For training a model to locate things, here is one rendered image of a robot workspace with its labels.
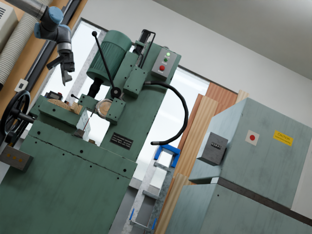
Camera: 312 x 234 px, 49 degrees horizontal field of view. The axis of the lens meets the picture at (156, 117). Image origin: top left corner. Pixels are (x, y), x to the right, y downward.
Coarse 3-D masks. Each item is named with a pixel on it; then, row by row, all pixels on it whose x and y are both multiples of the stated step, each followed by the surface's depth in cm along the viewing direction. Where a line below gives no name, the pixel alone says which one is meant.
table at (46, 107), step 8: (40, 104) 173; (48, 104) 174; (32, 112) 193; (40, 112) 178; (48, 112) 173; (56, 112) 174; (64, 112) 174; (72, 112) 175; (64, 120) 173; (72, 120) 174; (80, 120) 179; (80, 128) 190
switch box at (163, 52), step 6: (162, 48) 200; (162, 54) 199; (174, 54) 200; (156, 60) 198; (162, 60) 198; (168, 60) 199; (174, 60) 200; (156, 66) 197; (168, 66) 198; (156, 72) 196; (168, 72) 197; (162, 78) 200
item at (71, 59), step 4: (60, 52) 206; (64, 52) 206; (68, 52) 207; (72, 52) 208; (64, 56) 207; (68, 56) 208; (72, 56) 207; (60, 60) 206; (64, 60) 204; (68, 60) 205; (72, 60) 205; (60, 64) 204; (64, 64) 205; (68, 64) 205; (72, 64) 206; (60, 68) 204; (64, 68) 204; (68, 68) 205; (72, 68) 205
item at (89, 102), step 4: (80, 96) 201; (84, 96) 201; (88, 96) 201; (80, 100) 200; (84, 100) 200; (88, 100) 201; (92, 100) 201; (96, 100) 201; (80, 104) 200; (84, 104) 200; (88, 104) 200; (92, 104) 200; (88, 108) 200; (92, 108) 200
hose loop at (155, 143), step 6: (144, 84) 195; (150, 84) 196; (156, 84) 197; (162, 84) 197; (168, 84) 197; (174, 90) 197; (180, 96) 197; (186, 108) 196; (186, 114) 195; (186, 120) 195; (186, 126) 194; (180, 132) 193; (174, 138) 192; (156, 144) 190; (162, 144) 191
